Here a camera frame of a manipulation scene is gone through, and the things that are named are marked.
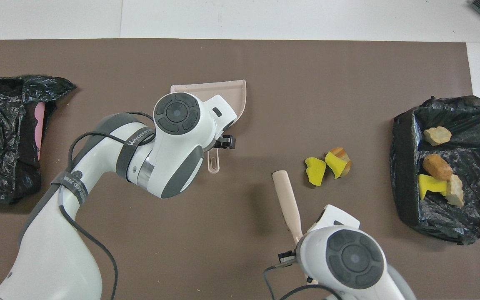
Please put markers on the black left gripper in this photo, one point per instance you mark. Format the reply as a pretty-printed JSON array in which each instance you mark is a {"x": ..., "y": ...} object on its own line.
[{"x": 225, "y": 142}]

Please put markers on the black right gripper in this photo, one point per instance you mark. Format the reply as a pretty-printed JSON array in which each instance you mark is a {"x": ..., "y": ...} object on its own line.
[{"x": 286, "y": 257}]

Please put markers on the beige plastic dustpan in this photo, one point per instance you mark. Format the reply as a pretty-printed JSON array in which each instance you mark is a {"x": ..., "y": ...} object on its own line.
[{"x": 231, "y": 93}]

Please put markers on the beige hand brush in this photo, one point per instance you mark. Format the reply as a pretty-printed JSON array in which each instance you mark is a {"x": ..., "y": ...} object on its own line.
[{"x": 286, "y": 196}]

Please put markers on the yellow sponge piece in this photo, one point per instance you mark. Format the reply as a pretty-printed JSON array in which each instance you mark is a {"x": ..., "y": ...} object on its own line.
[
  {"x": 335, "y": 164},
  {"x": 431, "y": 185},
  {"x": 316, "y": 171}
]

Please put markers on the brown bread roll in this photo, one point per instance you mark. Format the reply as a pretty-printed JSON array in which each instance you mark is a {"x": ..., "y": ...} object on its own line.
[{"x": 437, "y": 166}]

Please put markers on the pale bread chunk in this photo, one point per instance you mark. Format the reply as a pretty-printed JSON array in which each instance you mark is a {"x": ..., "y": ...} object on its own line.
[{"x": 437, "y": 135}]

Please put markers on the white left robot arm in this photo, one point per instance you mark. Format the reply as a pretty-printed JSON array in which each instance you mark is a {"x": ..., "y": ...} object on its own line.
[{"x": 173, "y": 137}]

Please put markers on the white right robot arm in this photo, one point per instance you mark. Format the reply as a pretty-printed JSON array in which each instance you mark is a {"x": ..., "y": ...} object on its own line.
[{"x": 348, "y": 258}]

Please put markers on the pink plastic bin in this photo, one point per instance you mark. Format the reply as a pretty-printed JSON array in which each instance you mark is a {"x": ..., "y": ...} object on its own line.
[{"x": 39, "y": 125}]

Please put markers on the bin lined with black bag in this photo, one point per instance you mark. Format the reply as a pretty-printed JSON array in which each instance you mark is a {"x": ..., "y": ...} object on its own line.
[{"x": 473, "y": 225}]

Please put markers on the brown table mat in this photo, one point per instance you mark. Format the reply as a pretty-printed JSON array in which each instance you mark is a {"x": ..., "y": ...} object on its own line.
[{"x": 348, "y": 75}]

